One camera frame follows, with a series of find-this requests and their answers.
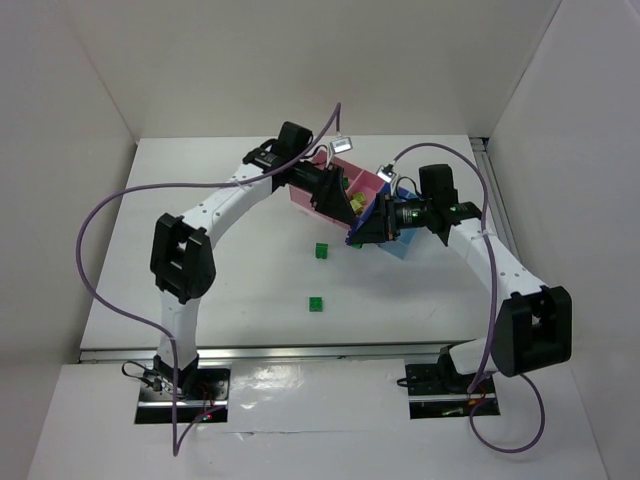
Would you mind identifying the large pink container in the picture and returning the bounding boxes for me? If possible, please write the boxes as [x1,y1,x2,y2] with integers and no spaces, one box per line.
[289,151,363,226]

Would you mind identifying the purple lego brick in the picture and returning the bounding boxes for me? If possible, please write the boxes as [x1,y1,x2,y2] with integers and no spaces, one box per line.
[345,213,373,246]

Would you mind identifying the aluminium rail right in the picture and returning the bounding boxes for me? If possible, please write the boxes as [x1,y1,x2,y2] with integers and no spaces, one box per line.
[469,135,544,351]

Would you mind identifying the aluminium rail front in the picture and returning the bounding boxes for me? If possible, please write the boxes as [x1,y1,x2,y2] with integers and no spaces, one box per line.
[77,341,463,364]

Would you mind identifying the light blue container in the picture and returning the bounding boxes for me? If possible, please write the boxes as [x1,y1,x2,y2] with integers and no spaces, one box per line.
[378,229,418,260]

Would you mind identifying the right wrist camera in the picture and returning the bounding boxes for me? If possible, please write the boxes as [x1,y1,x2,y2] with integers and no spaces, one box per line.
[376,164,397,184]

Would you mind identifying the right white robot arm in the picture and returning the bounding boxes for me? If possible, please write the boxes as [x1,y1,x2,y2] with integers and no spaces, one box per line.
[346,164,572,384]

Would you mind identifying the green square lego brick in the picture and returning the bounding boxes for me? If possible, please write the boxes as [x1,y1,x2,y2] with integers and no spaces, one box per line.
[315,243,329,260]

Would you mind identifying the aluminium rail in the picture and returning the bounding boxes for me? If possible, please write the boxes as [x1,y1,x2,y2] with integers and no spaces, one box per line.
[469,135,544,351]
[77,341,463,364]

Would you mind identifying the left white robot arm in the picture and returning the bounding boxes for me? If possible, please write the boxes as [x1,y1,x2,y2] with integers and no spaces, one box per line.
[150,122,357,389]

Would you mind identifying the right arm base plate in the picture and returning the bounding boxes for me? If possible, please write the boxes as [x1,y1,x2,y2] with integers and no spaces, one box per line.
[396,364,500,420]

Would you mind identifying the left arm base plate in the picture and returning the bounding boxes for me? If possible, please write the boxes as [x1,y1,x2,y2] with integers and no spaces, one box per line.
[134,367,231,425]

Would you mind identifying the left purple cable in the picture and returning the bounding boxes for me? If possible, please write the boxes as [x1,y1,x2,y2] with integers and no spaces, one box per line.
[75,102,344,457]

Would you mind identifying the green lego front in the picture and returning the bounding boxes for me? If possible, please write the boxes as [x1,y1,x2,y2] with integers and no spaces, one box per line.
[308,297,324,313]

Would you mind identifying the yellow lego front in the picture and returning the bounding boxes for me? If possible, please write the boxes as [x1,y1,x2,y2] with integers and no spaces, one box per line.
[350,198,365,216]

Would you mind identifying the small pink container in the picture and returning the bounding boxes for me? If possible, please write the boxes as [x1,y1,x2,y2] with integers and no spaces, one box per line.
[346,170,387,221]

